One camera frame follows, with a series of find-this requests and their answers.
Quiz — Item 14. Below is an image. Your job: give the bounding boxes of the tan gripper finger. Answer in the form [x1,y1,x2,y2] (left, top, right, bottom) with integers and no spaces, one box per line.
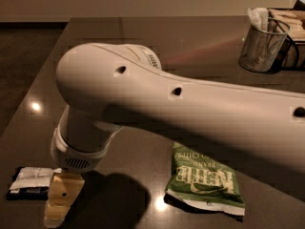
[44,172,85,228]

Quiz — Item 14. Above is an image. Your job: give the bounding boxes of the green Kettle jalapeno chip bag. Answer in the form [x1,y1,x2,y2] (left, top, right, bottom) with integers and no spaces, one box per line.
[165,142,245,217]

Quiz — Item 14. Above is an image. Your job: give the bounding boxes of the white packets in cup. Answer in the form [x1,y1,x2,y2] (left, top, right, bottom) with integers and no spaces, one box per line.
[248,8,269,31]

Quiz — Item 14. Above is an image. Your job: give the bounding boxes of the metal mesh cup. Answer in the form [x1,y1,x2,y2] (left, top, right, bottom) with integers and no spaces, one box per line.
[238,17,291,73]

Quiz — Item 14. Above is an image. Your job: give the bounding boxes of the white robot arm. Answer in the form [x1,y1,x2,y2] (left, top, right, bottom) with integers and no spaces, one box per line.
[51,43,305,199]

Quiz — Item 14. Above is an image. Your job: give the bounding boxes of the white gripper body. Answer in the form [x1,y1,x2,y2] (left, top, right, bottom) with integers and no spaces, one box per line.
[51,127,109,174]

